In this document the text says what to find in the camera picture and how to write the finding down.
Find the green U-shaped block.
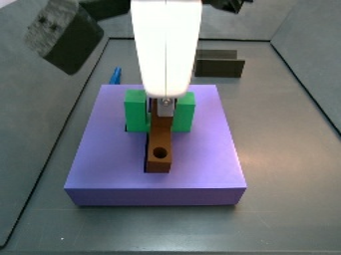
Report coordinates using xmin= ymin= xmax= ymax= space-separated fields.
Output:
xmin=124 ymin=89 xmax=195 ymax=132

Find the dark grey U-shaped block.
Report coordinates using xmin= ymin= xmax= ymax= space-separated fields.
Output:
xmin=194 ymin=50 xmax=245 ymax=78

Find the blue peg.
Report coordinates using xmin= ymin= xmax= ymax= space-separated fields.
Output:
xmin=110 ymin=67 xmax=122 ymax=85

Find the purple base board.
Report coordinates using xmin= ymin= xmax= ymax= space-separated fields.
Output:
xmin=64 ymin=85 xmax=246 ymax=206

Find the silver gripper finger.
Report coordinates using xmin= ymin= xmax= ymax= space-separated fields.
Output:
xmin=158 ymin=99 xmax=174 ymax=118

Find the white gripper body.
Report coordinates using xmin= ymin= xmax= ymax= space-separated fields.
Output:
xmin=131 ymin=0 xmax=202 ymax=99

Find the brown T-shaped block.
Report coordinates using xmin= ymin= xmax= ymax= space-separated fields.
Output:
xmin=146 ymin=99 xmax=173 ymax=173

